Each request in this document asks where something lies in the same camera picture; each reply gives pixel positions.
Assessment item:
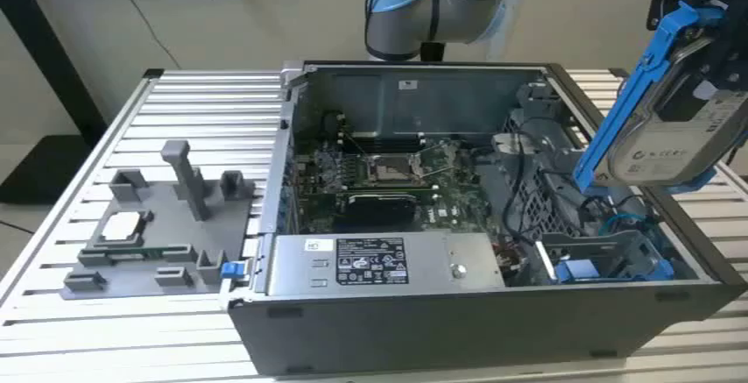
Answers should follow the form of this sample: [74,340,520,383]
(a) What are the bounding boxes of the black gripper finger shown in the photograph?
[657,67,726,124]

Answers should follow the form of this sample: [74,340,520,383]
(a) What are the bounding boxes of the hard disk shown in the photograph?
[572,0,748,195]

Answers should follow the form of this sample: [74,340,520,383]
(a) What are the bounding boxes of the blue disk wire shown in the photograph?
[600,211,656,248]

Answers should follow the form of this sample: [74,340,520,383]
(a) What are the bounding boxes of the black disk wire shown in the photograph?
[576,194,618,236]

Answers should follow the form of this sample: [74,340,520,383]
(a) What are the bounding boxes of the installed disk in blue carrier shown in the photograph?
[552,256,677,283]

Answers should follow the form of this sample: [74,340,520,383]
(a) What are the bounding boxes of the perforated metal drive cage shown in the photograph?
[484,109,609,244]

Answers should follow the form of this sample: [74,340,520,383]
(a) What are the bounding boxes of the metal socket cover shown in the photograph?
[417,139,464,178]

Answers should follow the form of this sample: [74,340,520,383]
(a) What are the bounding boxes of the green motherboard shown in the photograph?
[290,137,504,235]

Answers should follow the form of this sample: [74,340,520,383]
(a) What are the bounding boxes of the black RAM slots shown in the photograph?
[337,131,425,154]

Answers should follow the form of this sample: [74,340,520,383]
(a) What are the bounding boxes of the CPU socket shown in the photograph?
[364,152,421,185]

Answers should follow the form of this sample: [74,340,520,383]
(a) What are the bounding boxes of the thin metal locking lever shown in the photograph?
[341,128,369,159]

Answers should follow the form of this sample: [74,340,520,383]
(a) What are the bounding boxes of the black graphics card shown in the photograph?
[336,192,421,231]

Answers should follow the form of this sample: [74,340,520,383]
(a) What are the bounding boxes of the black open PC case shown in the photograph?
[218,59,746,378]

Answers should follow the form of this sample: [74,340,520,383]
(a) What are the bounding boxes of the silver power supply unit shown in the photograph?
[265,231,506,296]

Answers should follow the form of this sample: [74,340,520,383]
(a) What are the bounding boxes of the grey parts rack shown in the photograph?
[61,139,258,301]

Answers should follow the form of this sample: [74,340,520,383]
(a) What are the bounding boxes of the green RAM stick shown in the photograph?
[109,245,192,258]

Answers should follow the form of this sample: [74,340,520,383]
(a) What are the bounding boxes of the silver CPU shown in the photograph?
[101,211,146,242]

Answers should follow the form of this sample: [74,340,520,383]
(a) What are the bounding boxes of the grey plastic case bracket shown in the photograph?
[513,82,562,110]

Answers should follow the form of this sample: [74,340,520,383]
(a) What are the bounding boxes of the long black case cable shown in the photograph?
[502,117,585,244]

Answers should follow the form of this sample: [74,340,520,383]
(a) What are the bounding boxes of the red and black wire bundle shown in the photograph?
[493,242,525,270]

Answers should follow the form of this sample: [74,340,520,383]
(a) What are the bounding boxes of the thin black wall cable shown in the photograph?
[108,0,184,71]

